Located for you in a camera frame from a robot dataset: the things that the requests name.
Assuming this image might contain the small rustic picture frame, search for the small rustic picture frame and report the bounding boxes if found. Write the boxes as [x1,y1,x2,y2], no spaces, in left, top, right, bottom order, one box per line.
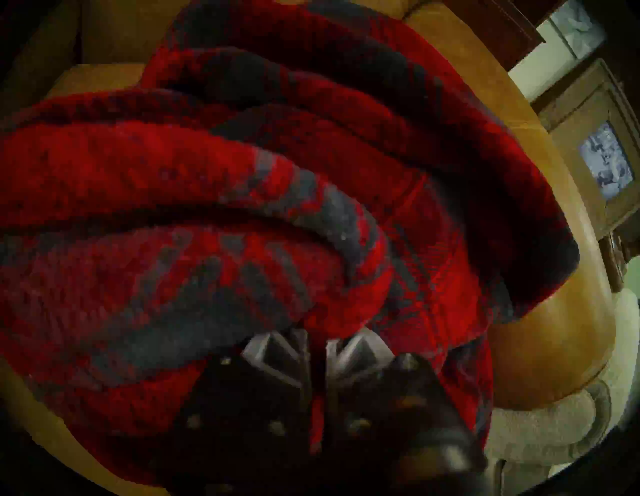
[535,59,640,240]

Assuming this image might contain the red plaid fleece blanket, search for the red plaid fleece blanket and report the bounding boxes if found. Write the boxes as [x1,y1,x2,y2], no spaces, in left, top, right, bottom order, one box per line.
[0,0,581,488]

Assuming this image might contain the beige fabric sofa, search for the beige fabric sofa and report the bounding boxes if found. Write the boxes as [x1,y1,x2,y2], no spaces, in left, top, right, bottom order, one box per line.
[487,287,640,478]

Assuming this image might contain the white flower canvas painting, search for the white flower canvas painting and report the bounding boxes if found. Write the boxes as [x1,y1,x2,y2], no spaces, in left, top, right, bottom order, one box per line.
[547,0,608,58]

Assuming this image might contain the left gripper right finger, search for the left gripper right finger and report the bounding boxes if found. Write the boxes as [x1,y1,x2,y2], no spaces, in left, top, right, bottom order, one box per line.
[325,329,482,472]

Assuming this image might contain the dark cherry hutch bookcase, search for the dark cherry hutch bookcase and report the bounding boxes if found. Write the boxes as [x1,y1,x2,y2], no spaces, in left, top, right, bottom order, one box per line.
[440,0,546,71]

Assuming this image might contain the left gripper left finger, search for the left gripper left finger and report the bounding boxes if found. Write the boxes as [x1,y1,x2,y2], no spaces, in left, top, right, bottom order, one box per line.
[185,327,315,451]

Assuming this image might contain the tan leather armchair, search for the tan leather armchair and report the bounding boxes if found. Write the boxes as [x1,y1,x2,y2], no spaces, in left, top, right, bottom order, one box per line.
[0,0,618,496]

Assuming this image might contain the rustic wooden side table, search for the rustic wooden side table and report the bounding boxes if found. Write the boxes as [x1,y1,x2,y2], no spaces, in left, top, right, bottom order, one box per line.
[597,230,640,293]

